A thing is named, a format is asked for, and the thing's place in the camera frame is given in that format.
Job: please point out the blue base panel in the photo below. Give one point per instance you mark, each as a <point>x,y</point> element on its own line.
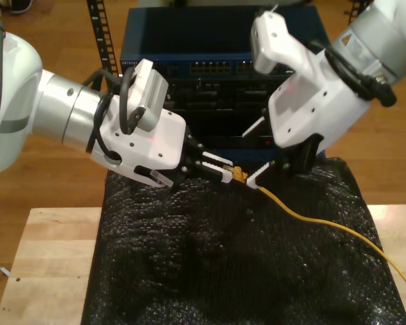
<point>253,155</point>

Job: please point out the black rack server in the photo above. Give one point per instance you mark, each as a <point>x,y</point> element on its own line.
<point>216,96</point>

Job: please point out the black bubble mat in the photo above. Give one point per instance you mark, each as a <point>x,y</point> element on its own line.
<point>223,271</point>

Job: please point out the black shoe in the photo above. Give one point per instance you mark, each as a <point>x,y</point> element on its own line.
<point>22,6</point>

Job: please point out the black perforated rack post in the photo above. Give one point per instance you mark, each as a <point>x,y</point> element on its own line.
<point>357,10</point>
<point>99,34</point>

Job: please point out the blue network switch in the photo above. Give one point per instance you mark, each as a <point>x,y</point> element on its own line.
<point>189,30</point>

